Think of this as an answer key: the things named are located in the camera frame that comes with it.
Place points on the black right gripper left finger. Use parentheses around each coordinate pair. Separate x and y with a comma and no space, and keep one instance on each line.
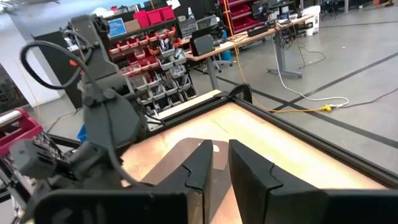
(199,168)

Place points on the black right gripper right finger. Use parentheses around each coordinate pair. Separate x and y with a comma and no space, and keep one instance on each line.
(255,183)

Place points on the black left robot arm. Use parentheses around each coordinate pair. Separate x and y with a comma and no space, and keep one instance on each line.
(109,118)

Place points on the red steel box grater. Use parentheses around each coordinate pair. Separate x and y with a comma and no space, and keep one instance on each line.
(25,130)

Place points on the shelf rack with parts bins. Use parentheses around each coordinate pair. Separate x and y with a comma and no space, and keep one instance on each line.
(161,62)

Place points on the blue bin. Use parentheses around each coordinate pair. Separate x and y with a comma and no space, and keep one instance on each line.
(227,55)

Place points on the black box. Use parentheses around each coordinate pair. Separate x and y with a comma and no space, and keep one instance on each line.
(202,45)

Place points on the wooden desk with grey legs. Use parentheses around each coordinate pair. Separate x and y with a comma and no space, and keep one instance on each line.
(248,39)

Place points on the blue sign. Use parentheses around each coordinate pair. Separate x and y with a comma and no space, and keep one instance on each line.
(117,27)

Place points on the red drawer cabinet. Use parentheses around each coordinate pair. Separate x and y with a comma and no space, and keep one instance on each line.
(239,15)

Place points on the white box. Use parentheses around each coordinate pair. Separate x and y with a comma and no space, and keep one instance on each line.
(311,18)

